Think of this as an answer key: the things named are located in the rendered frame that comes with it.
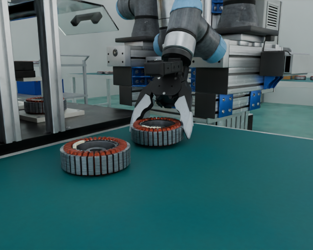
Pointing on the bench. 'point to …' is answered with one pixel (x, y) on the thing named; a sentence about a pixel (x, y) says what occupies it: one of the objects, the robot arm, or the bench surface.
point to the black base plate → (124, 116)
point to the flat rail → (22, 11)
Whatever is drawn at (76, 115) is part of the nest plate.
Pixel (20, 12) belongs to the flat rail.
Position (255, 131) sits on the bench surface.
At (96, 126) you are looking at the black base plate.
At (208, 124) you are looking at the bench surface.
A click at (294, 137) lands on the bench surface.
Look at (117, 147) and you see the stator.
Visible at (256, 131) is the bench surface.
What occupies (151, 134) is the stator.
